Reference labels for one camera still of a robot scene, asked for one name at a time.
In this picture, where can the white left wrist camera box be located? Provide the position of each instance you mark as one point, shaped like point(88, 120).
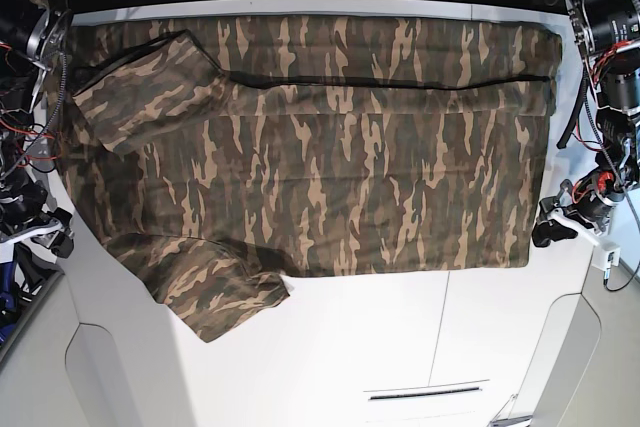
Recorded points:
point(605, 255)

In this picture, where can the camouflage T-shirt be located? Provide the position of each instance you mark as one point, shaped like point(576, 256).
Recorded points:
point(216, 157)

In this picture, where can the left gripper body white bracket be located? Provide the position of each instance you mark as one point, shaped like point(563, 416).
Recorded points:
point(556, 222)

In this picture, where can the blue black items at left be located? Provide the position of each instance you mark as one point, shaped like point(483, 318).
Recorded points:
point(21, 281)

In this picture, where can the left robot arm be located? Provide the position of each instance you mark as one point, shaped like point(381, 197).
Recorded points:
point(604, 119)

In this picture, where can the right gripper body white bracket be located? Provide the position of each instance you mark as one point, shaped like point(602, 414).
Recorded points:
point(52, 231)

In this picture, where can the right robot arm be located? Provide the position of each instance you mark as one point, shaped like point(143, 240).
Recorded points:
point(33, 35)

